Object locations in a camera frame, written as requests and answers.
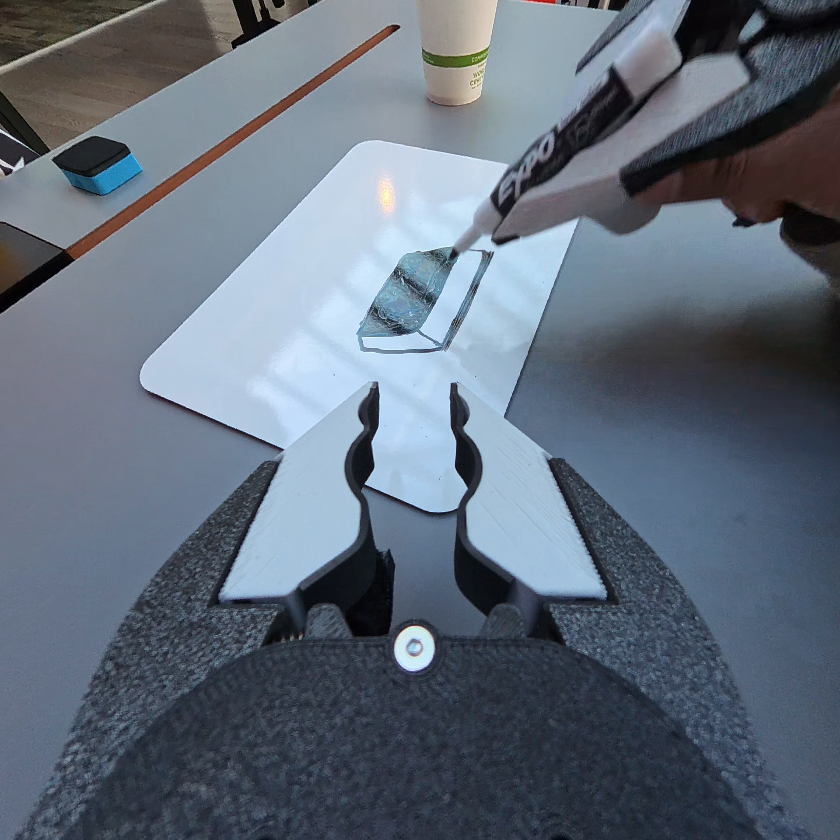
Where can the blue black whiteboard eraser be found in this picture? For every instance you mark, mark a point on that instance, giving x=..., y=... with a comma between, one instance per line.
x=98, y=177

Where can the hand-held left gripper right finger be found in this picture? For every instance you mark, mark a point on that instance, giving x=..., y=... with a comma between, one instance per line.
x=528, y=525

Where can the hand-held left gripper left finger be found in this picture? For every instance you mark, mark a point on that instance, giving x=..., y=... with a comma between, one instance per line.
x=295, y=525

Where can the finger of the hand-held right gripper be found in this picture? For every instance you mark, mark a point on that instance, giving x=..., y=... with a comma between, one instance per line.
x=630, y=33
x=590, y=177

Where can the black dry erase marker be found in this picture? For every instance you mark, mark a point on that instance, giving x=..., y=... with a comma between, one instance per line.
x=544, y=157

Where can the small white whiteboard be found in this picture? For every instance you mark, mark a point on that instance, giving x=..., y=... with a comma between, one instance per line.
x=262, y=315

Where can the person's right forearm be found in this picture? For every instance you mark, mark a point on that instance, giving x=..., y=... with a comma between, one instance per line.
x=820, y=256

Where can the white paper cup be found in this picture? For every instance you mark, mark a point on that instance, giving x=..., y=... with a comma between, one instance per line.
x=459, y=39

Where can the person's right hand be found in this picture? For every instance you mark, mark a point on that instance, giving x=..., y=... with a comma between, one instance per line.
x=787, y=170

